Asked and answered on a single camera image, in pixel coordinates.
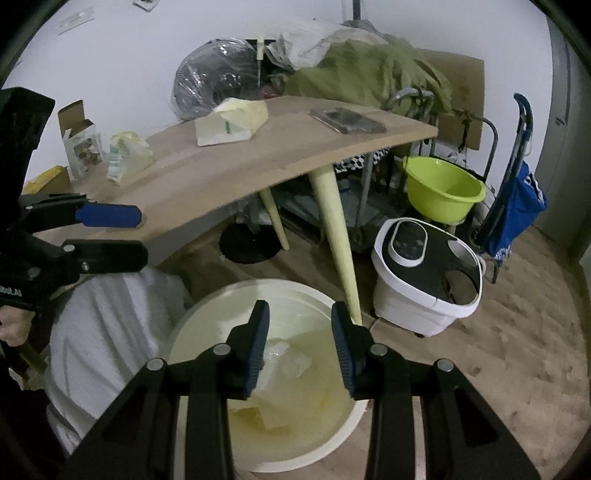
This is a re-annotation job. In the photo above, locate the torn yellow package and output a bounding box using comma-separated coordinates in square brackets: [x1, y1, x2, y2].
[194, 98, 269, 147]

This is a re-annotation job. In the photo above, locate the person's white clothing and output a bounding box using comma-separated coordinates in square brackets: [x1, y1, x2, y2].
[46, 268, 195, 453]

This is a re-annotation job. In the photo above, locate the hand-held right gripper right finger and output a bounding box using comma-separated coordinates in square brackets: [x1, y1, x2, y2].
[331, 301, 542, 480]

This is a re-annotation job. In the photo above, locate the person's left hand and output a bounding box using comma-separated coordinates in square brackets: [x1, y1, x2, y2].
[0, 305, 35, 344]

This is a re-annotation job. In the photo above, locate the fan wrapped in plastic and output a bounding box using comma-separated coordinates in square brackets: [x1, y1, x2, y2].
[172, 39, 269, 123]

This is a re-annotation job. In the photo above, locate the white product box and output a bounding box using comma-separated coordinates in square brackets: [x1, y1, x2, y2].
[58, 99, 103, 181]

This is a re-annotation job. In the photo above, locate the white plastic bag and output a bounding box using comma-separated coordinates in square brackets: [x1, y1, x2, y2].
[265, 25, 352, 70]

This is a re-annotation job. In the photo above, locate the brown cardboard sheet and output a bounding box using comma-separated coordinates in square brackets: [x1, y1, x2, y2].
[425, 48, 485, 151]

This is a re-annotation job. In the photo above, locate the pale yellow table leg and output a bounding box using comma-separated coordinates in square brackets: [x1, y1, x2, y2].
[259, 187, 291, 252]
[310, 164, 363, 324]

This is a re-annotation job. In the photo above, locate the grey panel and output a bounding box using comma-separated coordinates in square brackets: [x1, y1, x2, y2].
[536, 41, 587, 264]

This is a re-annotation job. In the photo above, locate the yellow green printed bag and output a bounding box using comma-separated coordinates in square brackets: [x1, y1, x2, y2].
[106, 131, 155, 185]

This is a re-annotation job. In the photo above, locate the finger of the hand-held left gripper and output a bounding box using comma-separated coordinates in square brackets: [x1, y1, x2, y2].
[18, 193, 143, 229]
[28, 239, 149, 278]

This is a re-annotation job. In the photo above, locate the green plastic basin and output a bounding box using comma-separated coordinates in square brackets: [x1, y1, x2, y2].
[403, 156, 486, 226]

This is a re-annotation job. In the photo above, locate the green cloth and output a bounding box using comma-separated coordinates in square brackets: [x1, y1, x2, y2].
[284, 37, 453, 116]

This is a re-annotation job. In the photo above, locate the white black foot bath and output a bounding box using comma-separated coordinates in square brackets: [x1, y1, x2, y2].
[372, 217, 486, 337]

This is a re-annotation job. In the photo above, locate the blue shopping trolley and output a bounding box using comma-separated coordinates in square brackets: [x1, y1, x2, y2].
[475, 93, 548, 284]

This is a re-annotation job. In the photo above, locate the black round base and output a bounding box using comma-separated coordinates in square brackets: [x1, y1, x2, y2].
[219, 224, 282, 265]

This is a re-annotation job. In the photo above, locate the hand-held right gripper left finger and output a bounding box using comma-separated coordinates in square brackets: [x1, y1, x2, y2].
[58, 300, 271, 480]

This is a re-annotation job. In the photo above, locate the black white checkered cloth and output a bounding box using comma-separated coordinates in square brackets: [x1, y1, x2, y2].
[332, 148, 393, 172]

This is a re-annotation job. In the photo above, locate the round wooden table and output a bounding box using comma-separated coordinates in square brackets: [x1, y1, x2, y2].
[277, 88, 439, 241]

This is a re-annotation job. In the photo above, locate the white bucket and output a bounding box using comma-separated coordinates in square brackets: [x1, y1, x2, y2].
[164, 278, 370, 474]

